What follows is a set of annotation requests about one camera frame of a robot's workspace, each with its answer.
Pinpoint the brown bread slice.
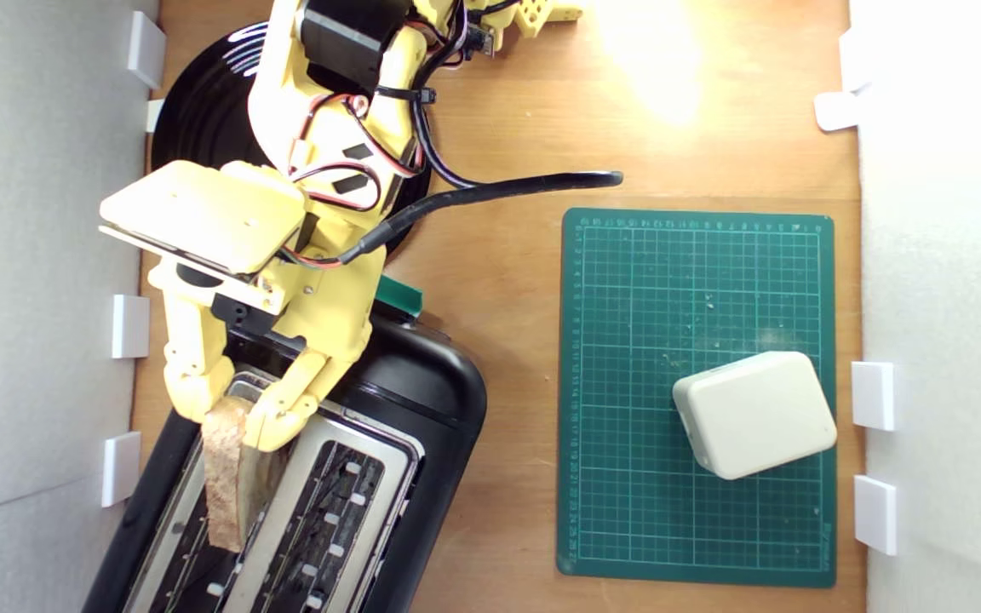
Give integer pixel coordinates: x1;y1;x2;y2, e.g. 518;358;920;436
201;398;291;553

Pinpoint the green toaster lever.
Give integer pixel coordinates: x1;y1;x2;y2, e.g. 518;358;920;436
376;274;425;318

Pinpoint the black two-slot toaster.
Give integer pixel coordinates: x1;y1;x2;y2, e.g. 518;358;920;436
82;281;489;613

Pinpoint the black round plate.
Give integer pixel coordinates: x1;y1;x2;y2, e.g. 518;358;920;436
152;21;432;256

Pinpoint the green cutting mat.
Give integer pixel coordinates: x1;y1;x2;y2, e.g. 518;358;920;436
556;207;837;588

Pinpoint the white rounded block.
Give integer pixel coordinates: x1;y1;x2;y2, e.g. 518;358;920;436
672;351;838;480

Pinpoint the yellow-mounted gripper camera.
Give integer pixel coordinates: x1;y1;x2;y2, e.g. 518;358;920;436
99;160;308;312

